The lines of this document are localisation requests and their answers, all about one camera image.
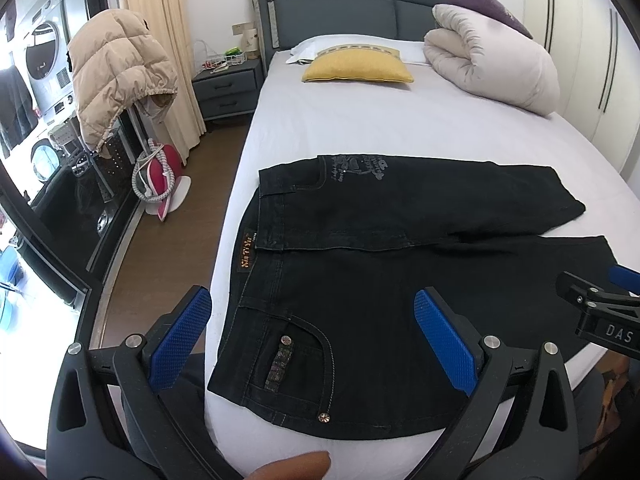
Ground beige puffer jacket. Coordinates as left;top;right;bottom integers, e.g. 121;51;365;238
67;9;178;152

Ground beige curtain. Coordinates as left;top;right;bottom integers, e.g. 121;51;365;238
120;0;206;159

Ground folded cream duvet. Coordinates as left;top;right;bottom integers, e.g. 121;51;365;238
424;3;561;116

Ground black clothes rack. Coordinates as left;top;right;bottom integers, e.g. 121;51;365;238
30;114;141;271

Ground left hand thumb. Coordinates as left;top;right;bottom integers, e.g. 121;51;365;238
246;451;331;480

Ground purple cushion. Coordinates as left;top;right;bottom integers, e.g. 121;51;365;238
439;0;533;39

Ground dark grey nightstand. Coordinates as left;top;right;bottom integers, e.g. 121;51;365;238
192;60;264;122

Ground black denim pants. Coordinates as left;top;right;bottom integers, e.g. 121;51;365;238
207;154;615;440

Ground dark grey upholstered headboard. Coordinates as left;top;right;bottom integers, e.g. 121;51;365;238
252;0;440;70

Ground bed with white sheet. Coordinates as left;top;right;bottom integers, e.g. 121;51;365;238
205;52;639;479

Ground yellow cushion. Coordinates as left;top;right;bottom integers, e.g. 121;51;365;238
302;44;414;84

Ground white wardrobe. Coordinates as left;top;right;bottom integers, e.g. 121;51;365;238
523;0;639;174

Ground white pillow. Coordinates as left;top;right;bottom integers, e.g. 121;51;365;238
286;34;427;65

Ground red and white steam iron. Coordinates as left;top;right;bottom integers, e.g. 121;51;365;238
131;139;192;222

